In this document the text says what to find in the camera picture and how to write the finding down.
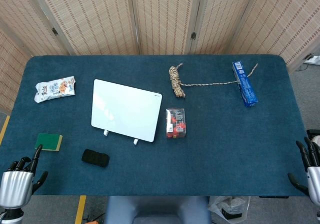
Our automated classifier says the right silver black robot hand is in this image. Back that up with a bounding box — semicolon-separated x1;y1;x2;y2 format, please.
287;136;320;205

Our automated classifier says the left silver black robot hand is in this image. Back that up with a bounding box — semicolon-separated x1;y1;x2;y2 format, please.
0;144;49;209

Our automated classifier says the black eraser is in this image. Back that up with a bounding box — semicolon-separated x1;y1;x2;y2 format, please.
81;148;110;168

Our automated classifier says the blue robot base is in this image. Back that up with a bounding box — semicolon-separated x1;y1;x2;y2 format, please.
103;195;212;224

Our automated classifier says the green yellow sponge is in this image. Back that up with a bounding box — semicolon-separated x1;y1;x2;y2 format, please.
34;133;64;152

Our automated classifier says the white board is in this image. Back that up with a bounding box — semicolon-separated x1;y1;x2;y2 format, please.
90;79;163;145

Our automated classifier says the clear plastic bag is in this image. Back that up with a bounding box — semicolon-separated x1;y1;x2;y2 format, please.
208;195;252;221

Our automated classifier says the white snack bag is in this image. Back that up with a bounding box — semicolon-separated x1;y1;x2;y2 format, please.
34;76;76;103

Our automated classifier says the long blue box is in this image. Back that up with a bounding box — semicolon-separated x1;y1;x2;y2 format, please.
232;60;259;108

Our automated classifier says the white power strip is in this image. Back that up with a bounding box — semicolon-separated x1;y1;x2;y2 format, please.
303;55;320;65

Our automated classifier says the clear box with red items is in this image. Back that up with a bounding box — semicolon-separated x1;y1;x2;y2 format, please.
165;108;188;140

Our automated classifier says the blue felt table cover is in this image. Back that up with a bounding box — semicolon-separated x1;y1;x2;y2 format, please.
0;54;310;197

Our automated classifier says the bamboo folding screen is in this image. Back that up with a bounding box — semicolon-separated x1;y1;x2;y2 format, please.
0;0;320;114

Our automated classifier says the coiled braided rope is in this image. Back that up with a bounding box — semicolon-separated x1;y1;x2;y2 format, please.
168;62;259;99

